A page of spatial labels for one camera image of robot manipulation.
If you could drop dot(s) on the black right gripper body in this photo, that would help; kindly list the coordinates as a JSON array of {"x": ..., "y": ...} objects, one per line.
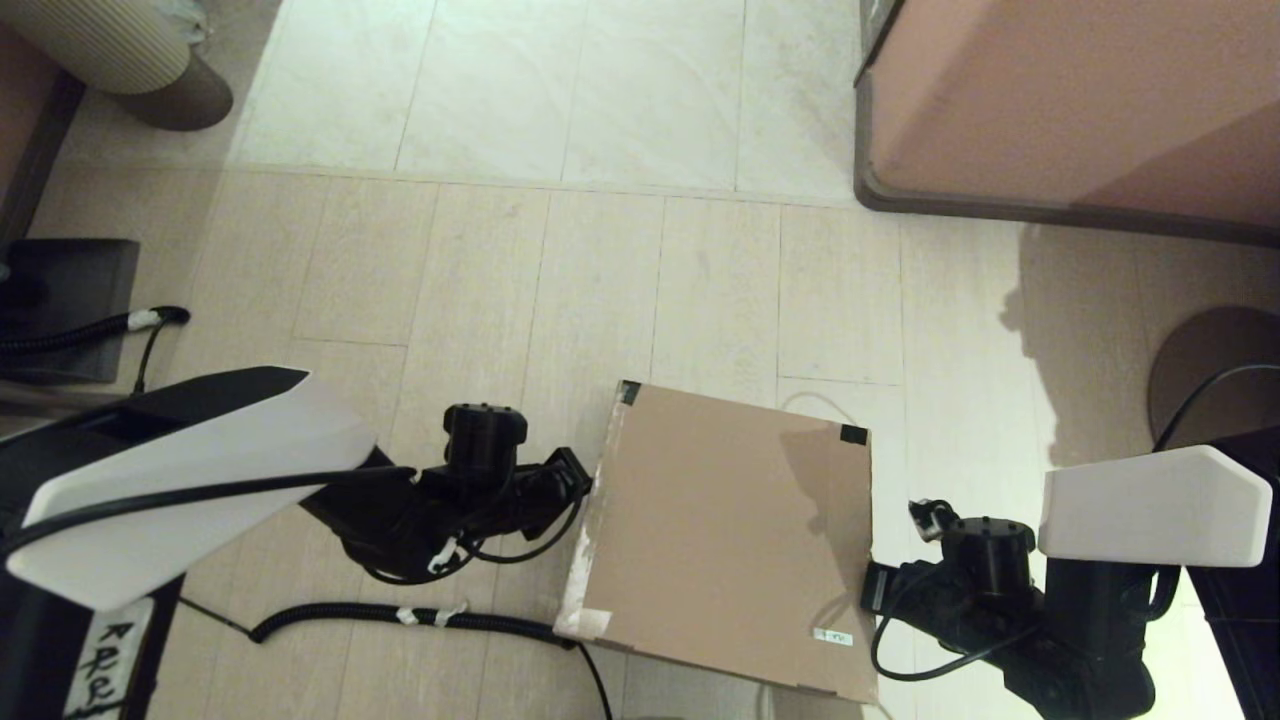
[{"x": 920, "y": 600}]

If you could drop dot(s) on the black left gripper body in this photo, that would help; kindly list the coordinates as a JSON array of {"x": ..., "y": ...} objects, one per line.
[{"x": 530, "y": 505}]

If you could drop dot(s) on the brown cardboard shoe box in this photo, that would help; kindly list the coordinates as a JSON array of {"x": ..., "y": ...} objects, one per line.
[{"x": 720, "y": 540}]

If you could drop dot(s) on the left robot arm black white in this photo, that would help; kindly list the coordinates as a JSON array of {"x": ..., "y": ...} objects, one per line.
[{"x": 200, "y": 440}]

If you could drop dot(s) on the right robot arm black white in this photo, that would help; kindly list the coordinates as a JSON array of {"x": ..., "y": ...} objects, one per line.
[{"x": 1150, "y": 510}]

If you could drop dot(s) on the dark grey metal plate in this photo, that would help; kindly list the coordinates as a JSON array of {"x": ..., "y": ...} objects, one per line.
[{"x": 70, "y": 290}]

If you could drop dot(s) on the round brown floor base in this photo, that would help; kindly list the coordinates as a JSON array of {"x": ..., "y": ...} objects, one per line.
[{"x": 1215, "y": 350}]

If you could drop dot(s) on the pink cabinet dark base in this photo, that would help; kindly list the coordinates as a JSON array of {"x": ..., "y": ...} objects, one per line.
[{"x": 1080, "y": 100}]

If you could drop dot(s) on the beige ribbed bin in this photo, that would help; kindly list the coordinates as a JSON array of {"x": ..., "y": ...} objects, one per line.
[{"x": 100, "y": 45}]

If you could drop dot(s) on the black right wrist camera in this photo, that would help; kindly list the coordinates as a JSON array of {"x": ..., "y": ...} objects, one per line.
[{"x": 876, "y": 588}]

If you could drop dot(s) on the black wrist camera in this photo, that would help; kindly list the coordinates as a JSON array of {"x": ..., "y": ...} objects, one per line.
[
  {"x": 568, "y": 472},
  {"x": 876, "y": 588}
]

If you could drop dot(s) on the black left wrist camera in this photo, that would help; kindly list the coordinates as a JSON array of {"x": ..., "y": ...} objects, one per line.
[{"x": 568, "y": 472}]

